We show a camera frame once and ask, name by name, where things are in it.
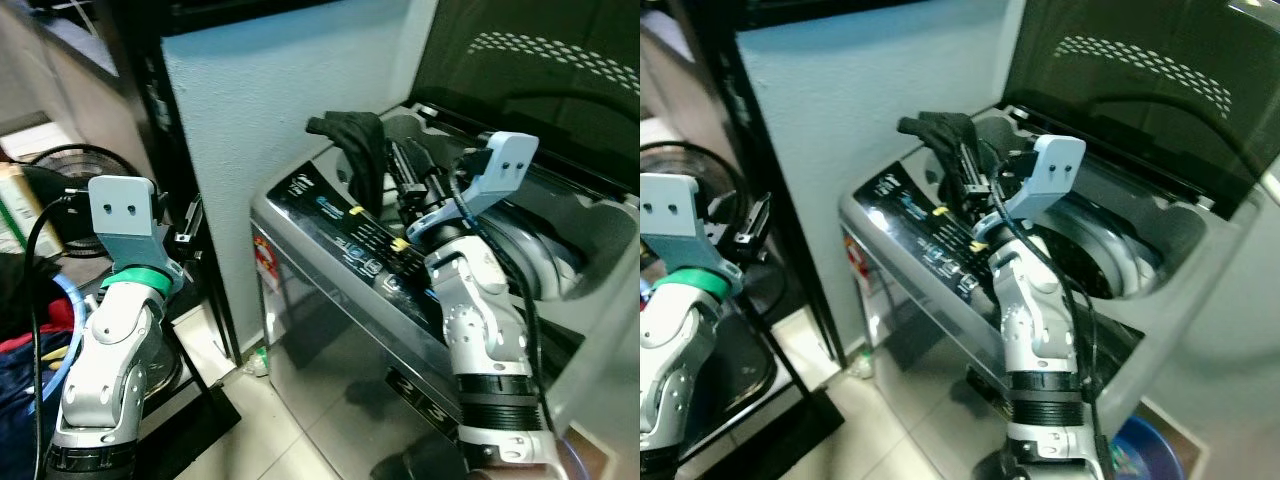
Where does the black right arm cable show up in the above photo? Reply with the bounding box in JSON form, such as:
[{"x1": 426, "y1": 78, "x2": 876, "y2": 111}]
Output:
[
  {"x1": 450, "y1": 150, "x2": 549, "y2": 433},
  {"x1": 992, "y1": 155, "x2": 1109, "y2": 451}
]

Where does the black floor fan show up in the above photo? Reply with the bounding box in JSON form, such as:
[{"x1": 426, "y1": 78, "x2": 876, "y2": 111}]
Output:
[
  {"x1": 640, "y1": 140, "x2": 717, "y2": 189},
  {"x1": 25, "y1": 144, "x2": 133, "y2": 203}
]

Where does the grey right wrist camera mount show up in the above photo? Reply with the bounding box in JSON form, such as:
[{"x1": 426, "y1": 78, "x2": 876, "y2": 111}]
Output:
[
  {"x1": 975, "y1": 135, "x2": 1087, "y2": 247},
  {"x1": 405, "y1": 132, "x2": 541, "y2": 243}
]

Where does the blue hose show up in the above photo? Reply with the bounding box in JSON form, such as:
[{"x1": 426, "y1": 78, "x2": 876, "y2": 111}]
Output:
[{"x1": 28, "y1": 272, "x2": 89, "y2": 413}]

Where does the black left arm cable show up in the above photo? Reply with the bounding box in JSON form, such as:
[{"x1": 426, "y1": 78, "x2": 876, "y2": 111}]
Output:
[{"x1": 24, "y1": 192, "x2": 93, "y2": 480}]

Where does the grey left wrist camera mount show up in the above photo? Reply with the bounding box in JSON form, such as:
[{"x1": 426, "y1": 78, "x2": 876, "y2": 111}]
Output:
[
  {"x1": 88, "y1": 175, "x2": 187, "y2": 286},
  {"x1": 640, "y1": 172, "x2": 746, "y2": 291}
]

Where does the white and green bottle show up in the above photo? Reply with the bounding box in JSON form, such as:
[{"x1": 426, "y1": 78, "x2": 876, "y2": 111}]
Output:
[{"x1": 0, "y1": 165, "x2": 63, "y2": 257}]

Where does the blue plastic basin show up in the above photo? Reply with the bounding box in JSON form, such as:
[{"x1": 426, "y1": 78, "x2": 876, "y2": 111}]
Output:
[
  {"x1": 553, "y1": 434, "x2": 603, "y2": 480},
  {"x1": 1108, "y1": 414, "x2": 1189, "y2": 480}
]

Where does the dark glass washer lid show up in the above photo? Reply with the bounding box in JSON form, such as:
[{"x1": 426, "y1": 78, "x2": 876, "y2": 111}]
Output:
[
  {"x1": 408, "y1": 0, "x2": 641, "y2": 193},
  {"x1": 998, "y1": 0, "x2": 1280, "y2": 219}
]

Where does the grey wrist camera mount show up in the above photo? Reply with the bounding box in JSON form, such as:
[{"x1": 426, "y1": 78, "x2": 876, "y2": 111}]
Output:
[
  {"x1": 405, "y1": 132, "x2": 541, "y2": 243},
  {"x1": 88, "y1": 175, "x2": 187, "y2": 286},
  {"x1": 975, "y1": 135, "x2": 1087, "y2": 247},
  {"x1": 640, "y1": 172, "x2": 746, "y2": 291}
]

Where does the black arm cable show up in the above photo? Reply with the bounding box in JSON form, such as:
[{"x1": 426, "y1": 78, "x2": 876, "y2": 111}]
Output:
[
  {"x1": 992, "y1": 155, "x2": 1109, "y2": 451},
  {"x1": 450, "y1": 150, "x2": 549, "y2": 433},
  {"x1": 24, "y1": 192, "x2": 93, "y2": 480}
]

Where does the black metal shelf rack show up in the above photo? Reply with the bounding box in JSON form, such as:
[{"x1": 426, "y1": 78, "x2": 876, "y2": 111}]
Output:
[
  {"x1": 95, "y1": 0, "x2": 246, "y2": 480},
  {"x1": 690, "y1": 0, "x2": 853, "y2": 480}
]

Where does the grey top-load washing machine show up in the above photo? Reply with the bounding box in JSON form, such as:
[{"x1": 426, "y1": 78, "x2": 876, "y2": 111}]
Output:
[
  {"x1": 250, "y1": 100, "x2": 641, "y2": 476},
  {"x1": 840, "y1": 100, "x2": 1280, "y2": 471}
]

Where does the steel washer drum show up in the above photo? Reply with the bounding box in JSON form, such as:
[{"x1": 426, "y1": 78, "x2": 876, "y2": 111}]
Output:
[
  {"x1": 488, "y1": 198, "x2": 593, "y2": 303},
  {"x1": 1030, "y1": 195, "x2": 1153, "y2": 301}
]

